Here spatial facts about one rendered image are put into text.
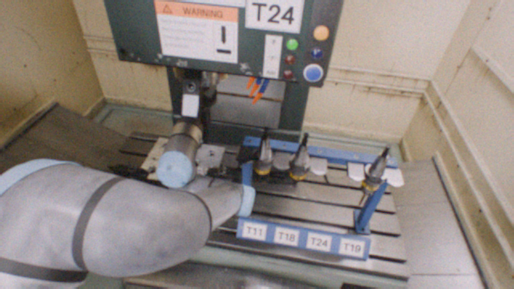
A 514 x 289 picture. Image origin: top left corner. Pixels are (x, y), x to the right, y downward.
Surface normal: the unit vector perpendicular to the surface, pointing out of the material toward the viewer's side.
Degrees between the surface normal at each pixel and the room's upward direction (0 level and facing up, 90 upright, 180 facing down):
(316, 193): 0
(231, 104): 92
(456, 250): 24
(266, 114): 90
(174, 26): 90
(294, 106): 90
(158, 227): 47
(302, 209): 0
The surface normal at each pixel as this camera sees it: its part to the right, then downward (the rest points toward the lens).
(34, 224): 0.08, -0.21
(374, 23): -0.16, 0.65
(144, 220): 0.51, -0.34
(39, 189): 0.00, -0.61
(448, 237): -0.36, -0.75
